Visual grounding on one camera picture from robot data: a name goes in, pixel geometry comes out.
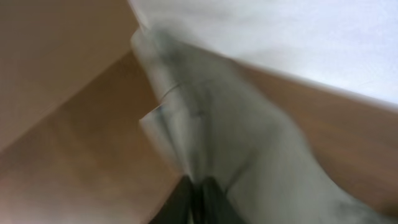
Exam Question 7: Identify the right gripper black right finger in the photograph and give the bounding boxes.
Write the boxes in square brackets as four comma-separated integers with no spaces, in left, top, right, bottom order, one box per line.
[201,177,246,224]

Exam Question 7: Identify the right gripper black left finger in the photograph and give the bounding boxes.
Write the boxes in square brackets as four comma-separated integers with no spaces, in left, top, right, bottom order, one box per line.
[149,176,193,224]

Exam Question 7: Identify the khaki green shorts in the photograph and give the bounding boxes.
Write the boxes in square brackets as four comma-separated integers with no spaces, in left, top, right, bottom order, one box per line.
[131,29,397,224]

